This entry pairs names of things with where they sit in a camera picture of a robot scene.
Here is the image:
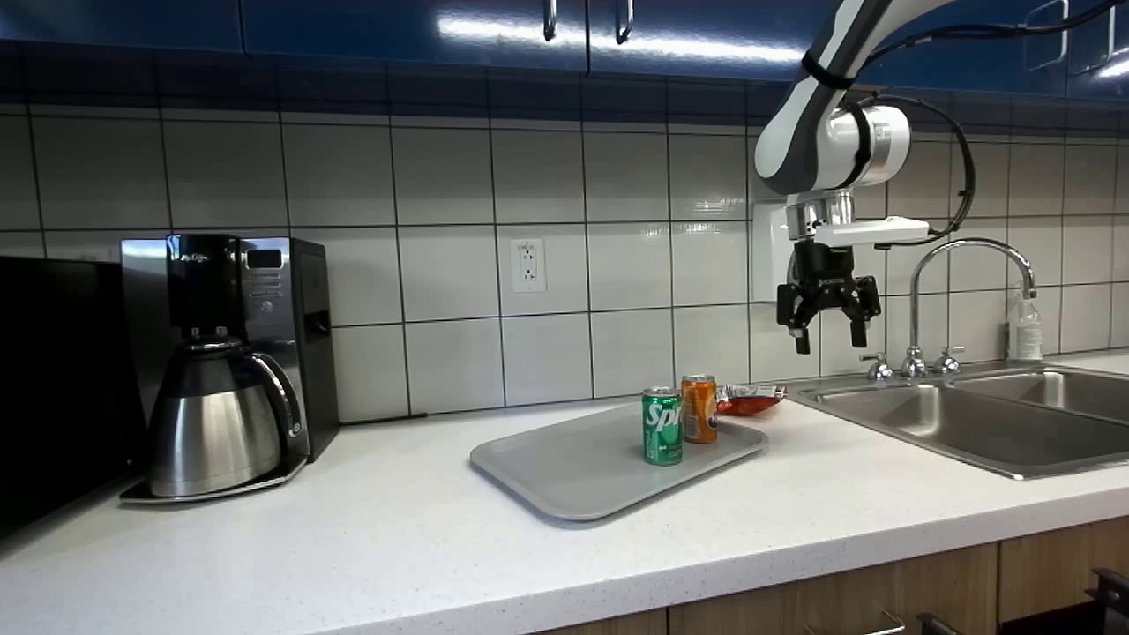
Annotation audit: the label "steel coffee carafe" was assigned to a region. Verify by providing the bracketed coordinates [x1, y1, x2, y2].
[144, 340, 314, 502]

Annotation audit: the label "white wall soap dispenser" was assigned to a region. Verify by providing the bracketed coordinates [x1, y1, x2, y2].
[749, 195, 793, 308]

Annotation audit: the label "chrome gooseneck faucet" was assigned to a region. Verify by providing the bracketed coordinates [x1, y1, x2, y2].
[900, 234, 1041, 380]

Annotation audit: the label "stainless steel sink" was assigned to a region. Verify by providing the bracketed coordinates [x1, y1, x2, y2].
[799, 365, 1129, 483]

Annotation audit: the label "green soda can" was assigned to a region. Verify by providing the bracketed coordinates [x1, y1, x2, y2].
[639, 383, 688, 471]

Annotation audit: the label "white wall power outlet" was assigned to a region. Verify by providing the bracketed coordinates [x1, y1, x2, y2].
[507, 237, 551, 298]

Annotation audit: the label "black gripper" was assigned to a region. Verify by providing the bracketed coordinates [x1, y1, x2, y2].
[773, 237, 887, 360]

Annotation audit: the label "wooden lower cabinets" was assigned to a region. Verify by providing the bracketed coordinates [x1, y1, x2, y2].
[534, 514, 1129, 635]

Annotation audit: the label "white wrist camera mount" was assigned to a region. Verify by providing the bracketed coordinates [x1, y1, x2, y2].
[807, 213, 934, 249]

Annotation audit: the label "blue upper cabinets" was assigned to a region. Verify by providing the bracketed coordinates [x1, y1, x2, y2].
[0, 0, 1129, 95]

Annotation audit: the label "grey plastic tray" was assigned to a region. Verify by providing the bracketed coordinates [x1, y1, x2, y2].
[467, 401, 773, 528]

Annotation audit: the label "black microwave oven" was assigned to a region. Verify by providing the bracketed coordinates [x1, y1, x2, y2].
[0, 253, 153, 538]

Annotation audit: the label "clear soap bottle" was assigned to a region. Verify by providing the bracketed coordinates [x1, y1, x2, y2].
[1008, 293, 1047, 366]

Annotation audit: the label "red snack bag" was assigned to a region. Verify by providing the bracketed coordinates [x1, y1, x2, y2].
[712, 380, 786, 419]

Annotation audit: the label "orange soda can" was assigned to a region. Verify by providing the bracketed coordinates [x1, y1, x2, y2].
[678, 371, 724, 449]

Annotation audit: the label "black silver coffee maker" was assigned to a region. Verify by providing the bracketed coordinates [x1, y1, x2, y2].
[117, 229, 341, 510]

